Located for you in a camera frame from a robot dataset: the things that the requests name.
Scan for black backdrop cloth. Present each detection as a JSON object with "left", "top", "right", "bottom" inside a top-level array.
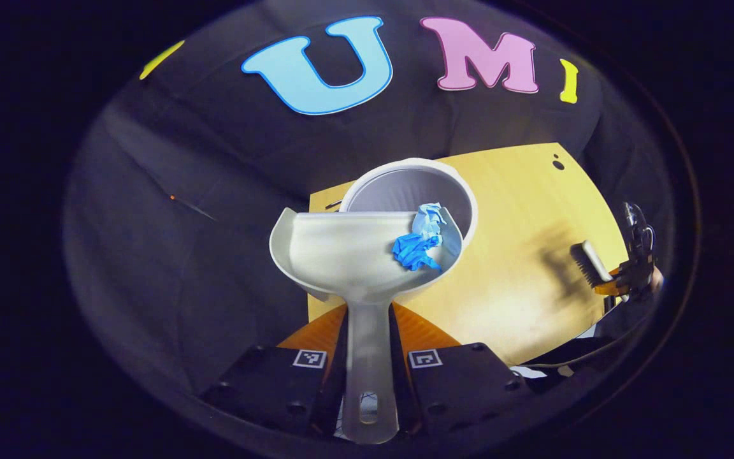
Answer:
[{"left": 64, "top": 3, "right": 673, "bottom": 409}]

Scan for white plastic dustpan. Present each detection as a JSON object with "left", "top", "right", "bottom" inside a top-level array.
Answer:
[{"left": 270, "top": 207, "right": 463, "bottom": 445}]

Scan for grey ribbed garbage bin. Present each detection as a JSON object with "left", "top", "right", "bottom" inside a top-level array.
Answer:
[{"left": 340, "top": 158, "right": 478, "bottom": 256}]

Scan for small white broom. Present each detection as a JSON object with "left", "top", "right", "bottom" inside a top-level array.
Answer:
[{"left": 570, "top": 240, "right": 616, "bottom": 291}]

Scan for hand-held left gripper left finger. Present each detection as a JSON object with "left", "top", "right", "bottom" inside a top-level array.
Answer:
[{"left": 201, "top": 303, "right": 350, "bottom": 441}]

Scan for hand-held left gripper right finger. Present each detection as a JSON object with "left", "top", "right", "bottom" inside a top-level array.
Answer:
[{"left": 387, "top": 303, "right": 530, "bottom": 437}]

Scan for blue paper trash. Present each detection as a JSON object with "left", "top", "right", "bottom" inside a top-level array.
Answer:
[{"left": 392, "top": 203, "right": 449, "bottom": 273}]

